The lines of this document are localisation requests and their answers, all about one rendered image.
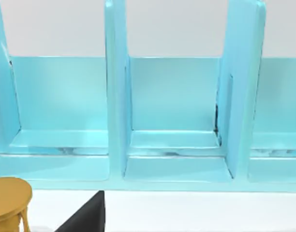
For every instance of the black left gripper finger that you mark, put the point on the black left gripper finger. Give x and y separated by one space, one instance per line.
90 215

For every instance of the golden trophy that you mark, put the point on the golden trophy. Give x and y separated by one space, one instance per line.
7 198

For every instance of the light blue rack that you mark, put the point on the light blue rack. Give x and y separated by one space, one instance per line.
172 101

